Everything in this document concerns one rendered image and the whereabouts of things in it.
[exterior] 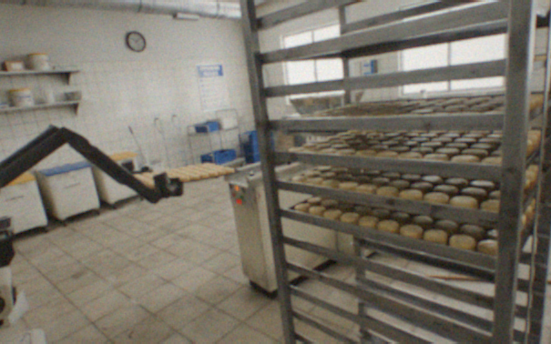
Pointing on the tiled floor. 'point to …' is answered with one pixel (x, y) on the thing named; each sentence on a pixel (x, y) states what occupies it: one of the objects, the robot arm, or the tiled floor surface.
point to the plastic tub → (16, 310)
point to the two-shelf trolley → (220, 140)
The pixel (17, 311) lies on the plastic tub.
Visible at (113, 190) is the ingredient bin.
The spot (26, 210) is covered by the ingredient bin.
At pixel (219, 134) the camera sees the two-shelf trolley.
